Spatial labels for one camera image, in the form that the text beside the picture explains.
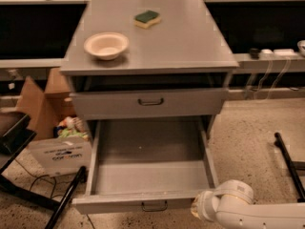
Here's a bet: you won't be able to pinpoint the white cream gripper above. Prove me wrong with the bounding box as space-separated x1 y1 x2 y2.
191 191 220 221

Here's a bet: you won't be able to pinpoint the grey drawer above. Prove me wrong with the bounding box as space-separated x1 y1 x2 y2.
72 116 218 214
71 88 228 120

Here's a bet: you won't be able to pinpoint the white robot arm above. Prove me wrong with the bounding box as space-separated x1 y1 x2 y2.
191 179 305 229

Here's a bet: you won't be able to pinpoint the grey top drawer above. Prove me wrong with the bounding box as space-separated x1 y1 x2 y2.
71 88 228 120

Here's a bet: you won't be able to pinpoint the grey drawer cabinet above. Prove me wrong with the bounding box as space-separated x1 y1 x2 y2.
61 0 237 135

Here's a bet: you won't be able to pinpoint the black bar right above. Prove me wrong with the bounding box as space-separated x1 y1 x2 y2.
274 133 305 202

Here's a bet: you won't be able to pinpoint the colourful toys in box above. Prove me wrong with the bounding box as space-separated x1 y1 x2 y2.
53 116 89 140

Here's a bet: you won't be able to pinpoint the black power adapter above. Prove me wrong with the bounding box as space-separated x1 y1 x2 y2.
249 48 260 59

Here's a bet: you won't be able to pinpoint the white power adapter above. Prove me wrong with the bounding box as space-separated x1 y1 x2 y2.
261 49 274 55

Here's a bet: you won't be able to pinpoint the white power strip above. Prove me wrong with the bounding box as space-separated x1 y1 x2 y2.
274 49 296 56

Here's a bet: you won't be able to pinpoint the brown cardboard box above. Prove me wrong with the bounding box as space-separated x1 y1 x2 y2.
17 68 92 177

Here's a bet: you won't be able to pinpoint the white paper bowl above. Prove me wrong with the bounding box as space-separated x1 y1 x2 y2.
84 32 129 60

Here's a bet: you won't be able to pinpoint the green yellow sponge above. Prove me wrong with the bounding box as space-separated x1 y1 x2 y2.
133 10 161 29

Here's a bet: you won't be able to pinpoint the white hanging cable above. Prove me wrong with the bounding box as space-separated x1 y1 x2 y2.
254 55 292 101

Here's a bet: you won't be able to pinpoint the black floor cable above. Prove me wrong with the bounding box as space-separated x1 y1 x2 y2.
13 157 96 229

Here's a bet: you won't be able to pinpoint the black stand frame left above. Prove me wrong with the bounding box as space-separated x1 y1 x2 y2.
0 112 86 229

